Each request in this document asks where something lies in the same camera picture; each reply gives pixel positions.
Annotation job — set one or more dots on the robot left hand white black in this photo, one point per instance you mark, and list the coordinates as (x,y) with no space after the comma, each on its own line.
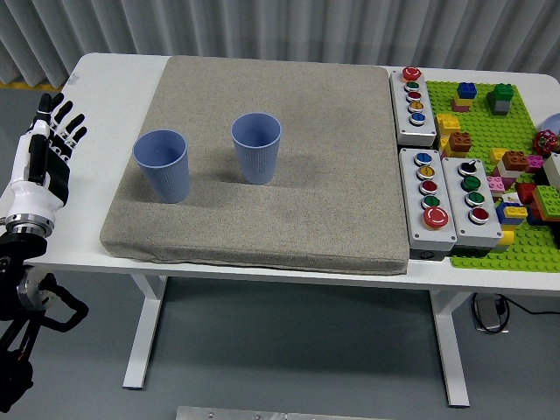
(37,197)

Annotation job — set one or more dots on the blue ribbed plastic cup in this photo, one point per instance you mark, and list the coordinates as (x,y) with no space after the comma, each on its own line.
(164,175)
(258,162)

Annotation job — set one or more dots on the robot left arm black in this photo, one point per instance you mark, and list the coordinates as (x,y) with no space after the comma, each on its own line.
(26,225)

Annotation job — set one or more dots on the yellow black floor tape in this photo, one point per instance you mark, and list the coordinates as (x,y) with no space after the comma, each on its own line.
(26,84)

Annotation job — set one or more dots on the white table leg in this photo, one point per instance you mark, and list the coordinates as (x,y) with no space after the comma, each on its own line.
(450,350)
(144,332)

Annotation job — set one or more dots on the grey-brown fabric mat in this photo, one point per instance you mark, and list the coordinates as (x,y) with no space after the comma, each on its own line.
(306,175)

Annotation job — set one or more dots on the grey pleated curtain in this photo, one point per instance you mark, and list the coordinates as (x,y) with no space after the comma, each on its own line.
(306,26)

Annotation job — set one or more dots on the grey five-button control box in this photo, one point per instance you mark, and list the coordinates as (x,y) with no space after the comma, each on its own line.
(413,210)
(426,131)

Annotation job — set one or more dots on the brown toy brick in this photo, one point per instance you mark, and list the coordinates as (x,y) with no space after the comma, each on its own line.
(460,142)
(515,160)

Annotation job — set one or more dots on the pink toy brick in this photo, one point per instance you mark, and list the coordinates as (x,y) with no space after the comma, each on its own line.
(494,184)
(459,106)

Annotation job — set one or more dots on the green toy brick baseplate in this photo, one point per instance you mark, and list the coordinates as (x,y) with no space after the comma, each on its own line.
(481,127)

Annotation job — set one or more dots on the grey control box black knob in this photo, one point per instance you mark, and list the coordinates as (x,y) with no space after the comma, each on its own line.
(490,227)

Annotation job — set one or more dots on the grey power adapter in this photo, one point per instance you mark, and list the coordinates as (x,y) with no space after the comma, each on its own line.
(487,315)

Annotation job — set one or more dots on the blue and yellow toy brick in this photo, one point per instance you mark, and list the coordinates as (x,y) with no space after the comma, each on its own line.
(503,214)

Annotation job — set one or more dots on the grey toy brick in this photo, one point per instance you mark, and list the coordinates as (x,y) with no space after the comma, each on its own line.
(500,107)

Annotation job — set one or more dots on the small white printed brick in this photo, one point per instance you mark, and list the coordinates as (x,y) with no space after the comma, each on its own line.
(509,201)

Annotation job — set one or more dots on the white toy brick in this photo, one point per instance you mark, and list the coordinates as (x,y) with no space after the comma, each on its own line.
(509,173)

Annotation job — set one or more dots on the red toy brick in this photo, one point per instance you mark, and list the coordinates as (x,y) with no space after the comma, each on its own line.
(525,192)

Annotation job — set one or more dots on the magenta toy brick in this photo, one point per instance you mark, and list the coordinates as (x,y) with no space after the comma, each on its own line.
(534,164)

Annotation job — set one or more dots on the large green toy brick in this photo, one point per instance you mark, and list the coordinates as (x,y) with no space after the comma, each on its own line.
(547,197)

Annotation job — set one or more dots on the white box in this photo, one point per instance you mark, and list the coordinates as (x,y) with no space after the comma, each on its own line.
(553,168)

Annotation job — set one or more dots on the pale blue bowl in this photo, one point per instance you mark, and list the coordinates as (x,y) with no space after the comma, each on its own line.
(553,122)

